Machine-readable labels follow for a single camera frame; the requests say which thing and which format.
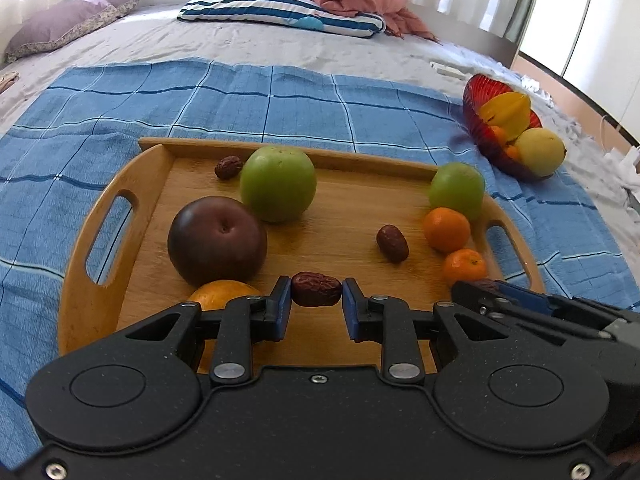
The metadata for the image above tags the white wardrobe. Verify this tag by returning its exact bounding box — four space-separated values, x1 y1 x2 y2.
520 0 640 131

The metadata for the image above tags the grey floral bed sheet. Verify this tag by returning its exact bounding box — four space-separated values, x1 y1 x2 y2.
0 0 640 261

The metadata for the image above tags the green apple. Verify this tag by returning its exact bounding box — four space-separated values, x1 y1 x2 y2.
429 162 486 222
239 145 318 224

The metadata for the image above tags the purple pillow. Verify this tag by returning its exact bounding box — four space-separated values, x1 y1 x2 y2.
4 0 145 63

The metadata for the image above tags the white clothes pile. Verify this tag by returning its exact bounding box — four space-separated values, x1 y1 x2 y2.
602 145 640 211

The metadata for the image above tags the red date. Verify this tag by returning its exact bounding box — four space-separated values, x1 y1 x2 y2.
291 272 343 307
376 224 410 264
215 156 244 181

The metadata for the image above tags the red glass bowl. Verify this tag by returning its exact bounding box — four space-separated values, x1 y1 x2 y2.
462 73 556 182

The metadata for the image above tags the yellow pear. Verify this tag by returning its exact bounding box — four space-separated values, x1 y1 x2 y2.
514 128 567 177

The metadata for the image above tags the dark purple plum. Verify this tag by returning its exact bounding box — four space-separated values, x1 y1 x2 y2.
167 196 268 288

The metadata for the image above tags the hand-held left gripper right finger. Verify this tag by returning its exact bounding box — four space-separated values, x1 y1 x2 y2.
342 277 516 386

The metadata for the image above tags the green curtain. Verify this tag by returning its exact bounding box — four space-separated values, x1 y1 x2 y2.
505 0 548 43

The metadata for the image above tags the blue checked blanket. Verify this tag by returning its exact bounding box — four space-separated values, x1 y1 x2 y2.
0 60 640 461

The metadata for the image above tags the blue white striped pillow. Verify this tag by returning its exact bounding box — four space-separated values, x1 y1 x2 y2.
177 0 387 38

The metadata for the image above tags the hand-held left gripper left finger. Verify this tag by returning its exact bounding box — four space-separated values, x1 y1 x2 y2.
122 276 293 386

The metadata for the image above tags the large orange mandarin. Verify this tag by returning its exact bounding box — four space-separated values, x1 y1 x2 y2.
423 207 472 254

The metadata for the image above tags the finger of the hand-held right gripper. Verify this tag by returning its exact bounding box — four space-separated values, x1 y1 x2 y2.
452 281 616 347
500 282 640 331

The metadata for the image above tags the wooden tray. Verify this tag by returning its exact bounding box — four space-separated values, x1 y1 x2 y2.
57 137 546 376

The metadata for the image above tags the yellow mango in bowl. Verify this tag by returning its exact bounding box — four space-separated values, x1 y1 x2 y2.
477 91 532 142

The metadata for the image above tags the yellow-orange orange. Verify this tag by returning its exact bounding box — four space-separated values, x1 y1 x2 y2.
187 280 263 375

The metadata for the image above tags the small orange mandarin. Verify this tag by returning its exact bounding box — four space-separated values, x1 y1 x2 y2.
443 248 489 286

